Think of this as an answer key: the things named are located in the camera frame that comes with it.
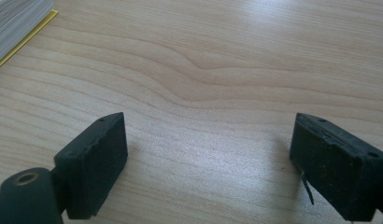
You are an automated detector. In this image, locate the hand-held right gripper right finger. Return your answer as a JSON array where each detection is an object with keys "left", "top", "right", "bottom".
[{"left": 289, "top": 112, "right": 383, "bottom": 222}]

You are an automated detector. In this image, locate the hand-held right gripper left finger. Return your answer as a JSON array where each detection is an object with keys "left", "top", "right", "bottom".
[{"left": 53, "top": 112, "right": 129, "bottom": 220}]

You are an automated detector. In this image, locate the yellow cover book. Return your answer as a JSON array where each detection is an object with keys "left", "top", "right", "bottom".
[{"left": 0, "top": 0, "right": 60, "bottom": 74}]

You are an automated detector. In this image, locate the black cable tie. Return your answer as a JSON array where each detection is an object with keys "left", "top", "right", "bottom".
[{"left": 301, "top": 172, "right": 316, "bottom": 206}]

